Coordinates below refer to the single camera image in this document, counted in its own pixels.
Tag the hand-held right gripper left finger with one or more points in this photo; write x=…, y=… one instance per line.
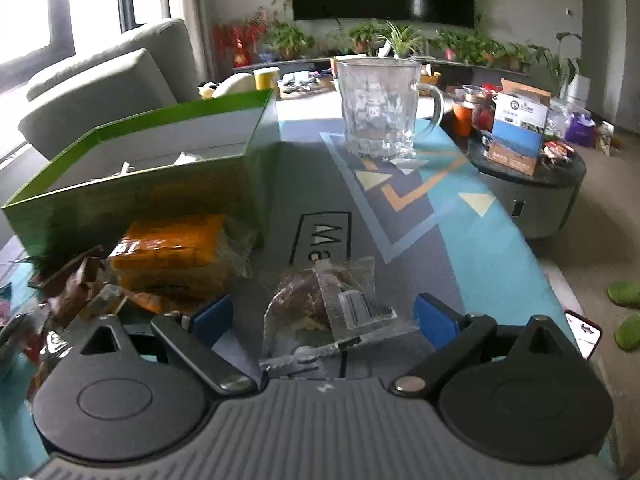
x=215, y=317

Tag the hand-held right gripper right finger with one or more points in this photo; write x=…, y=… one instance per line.
x=435, y=317

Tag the orange bread snack packet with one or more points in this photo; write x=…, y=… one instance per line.
x=170, y=245

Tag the clear packet brown pastry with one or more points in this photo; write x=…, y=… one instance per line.
x=305, y=295

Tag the green cardboard box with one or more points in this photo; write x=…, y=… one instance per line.
x=150, y=195

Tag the dark red brown snack packet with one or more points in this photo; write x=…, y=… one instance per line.
x=75, y=280

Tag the silver foil snack packet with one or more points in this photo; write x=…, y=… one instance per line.
x=187, y=157

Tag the smartphone with red case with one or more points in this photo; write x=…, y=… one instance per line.
x=582, y=332

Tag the round dark side table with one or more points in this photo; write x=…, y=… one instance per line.
x=540, y=200

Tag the green slipper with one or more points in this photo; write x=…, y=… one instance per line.
x=622, y=292
x=627, y=332

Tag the orange cup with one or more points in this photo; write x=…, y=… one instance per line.
x=462, y=115

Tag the white blue carton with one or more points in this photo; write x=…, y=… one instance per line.
x=517, y=130

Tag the clear glass mug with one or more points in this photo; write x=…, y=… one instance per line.
x=375, y=110

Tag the white plush toy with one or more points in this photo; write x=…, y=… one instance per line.
x=232, y=85

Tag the purple bag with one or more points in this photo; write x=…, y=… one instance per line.
x=580, y=130

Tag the yellow cup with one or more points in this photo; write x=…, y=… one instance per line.
x=265, y=82

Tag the grey sofa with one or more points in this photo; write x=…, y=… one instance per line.
x=100, y=90

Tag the green potted plant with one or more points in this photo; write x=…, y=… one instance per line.
x=520, y=55
x=450, y=45
x=365, y=35
x=287, y=40
x=480, y=50

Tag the red flower decoration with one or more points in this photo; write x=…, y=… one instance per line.
x=240, y=40

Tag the potted spider plant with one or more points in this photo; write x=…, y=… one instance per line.
x=400, y=40

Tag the tall leafy potted plant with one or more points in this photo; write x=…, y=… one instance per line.
x=565, y=55

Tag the wide dark framed window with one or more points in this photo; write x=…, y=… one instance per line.
x=60, y=10

